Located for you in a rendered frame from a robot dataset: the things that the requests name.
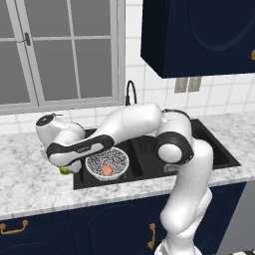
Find gold drawer handle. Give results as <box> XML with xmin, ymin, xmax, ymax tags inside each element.
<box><xmin>0</xmin><ymin>219</ymin><xmax>30</xmax><ymax>236</ymax></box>

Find navy drawer front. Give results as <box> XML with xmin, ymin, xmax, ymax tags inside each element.
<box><xmin>0</xmin><ymin>210</ymin><xmax>72</xmax><ymax>255</ymax></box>

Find grey wall outlet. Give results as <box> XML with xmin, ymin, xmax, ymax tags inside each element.
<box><xmin>174</xmin><ymin>77</ymin><xmax>189</xmax><ymax>94</ymax></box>
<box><xmin>187</xmin><ymin>77</ymin><xmax>203</xmax><ymax>94</ymax></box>

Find grey appliance front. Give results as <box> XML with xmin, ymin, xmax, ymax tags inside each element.
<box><xmin>215</xmin><ymin>180</ymin><xmax>255</xmax><ymax>255</ymax></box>

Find gold cupboard door handle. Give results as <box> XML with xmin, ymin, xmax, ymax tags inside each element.
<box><xmin>146</xmin><ymin>222</ymin><xmax>157</xmax><ymax>251</ymax></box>

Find dark window latch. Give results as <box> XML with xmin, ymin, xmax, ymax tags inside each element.
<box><xmin>21</xmin><ymin>32</ymin><xmax>32</xmax><ymax>47</ymax></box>

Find navy cupboard door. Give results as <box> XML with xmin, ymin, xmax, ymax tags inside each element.
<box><xmin>68</xmin><ymin>194</ymin><xmax>171</xmax><ymax>255</ymax></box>
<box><xmin>193</xmin><ymin>181</ymin><xmax>247</xmax><ymax>255</ymax></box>

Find black sink faucet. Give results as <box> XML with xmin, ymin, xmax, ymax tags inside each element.
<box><xmin>125</xmin><ymin>80</ymin><xmax>138</xmax><ymax>107</ymax></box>

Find black sink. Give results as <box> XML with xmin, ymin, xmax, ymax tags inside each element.
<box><xmin>72</xmin><ymin>118</ymin><xmax>242</xmax><ymax>191</ymax></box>

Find grey framed window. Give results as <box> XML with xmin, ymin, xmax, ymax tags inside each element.
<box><xmin>0</xmin><ymin>0</ymin><xmax>127</xmax><ymax>116</ymax></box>

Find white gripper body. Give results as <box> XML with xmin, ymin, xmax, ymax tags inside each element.
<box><xmin>67</xmin><ymin>158</ymin><xmax>84</xmax><ymax>174</ymax></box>

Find orange peach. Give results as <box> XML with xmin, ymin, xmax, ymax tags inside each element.
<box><xmin>102</xmin><ymin>164</ymin><xmax>114</xmax><ymax>177</ymax></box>

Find navy wall cupboard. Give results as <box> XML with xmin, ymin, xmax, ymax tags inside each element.
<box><xmin>139</xmin><ymin>0</ymin><xmax>255</xmax><ymax>80</ymax></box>

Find white mesh colander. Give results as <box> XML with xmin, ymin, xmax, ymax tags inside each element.
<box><xmin>85</xmin><ymin>146</ymin><xmax>130</xmax><ymax>182</ymax></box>

